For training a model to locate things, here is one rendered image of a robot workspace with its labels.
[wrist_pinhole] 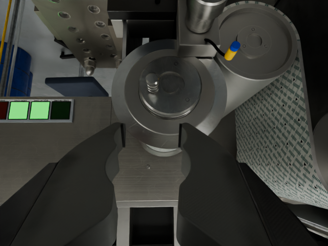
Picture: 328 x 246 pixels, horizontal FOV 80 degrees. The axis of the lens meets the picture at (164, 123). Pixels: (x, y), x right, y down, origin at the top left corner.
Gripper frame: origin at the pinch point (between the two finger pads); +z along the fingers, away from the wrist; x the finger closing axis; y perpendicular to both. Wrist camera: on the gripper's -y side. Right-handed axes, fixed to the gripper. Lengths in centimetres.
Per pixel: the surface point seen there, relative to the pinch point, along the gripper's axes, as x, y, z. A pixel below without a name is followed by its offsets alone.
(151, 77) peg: -0.4, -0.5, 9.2
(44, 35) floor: -121, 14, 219
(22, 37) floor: -146, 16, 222
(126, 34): -4.1, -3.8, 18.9
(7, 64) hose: -59, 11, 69
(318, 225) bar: 26.2, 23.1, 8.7
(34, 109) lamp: -36, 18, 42
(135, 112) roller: -2.4, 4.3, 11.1
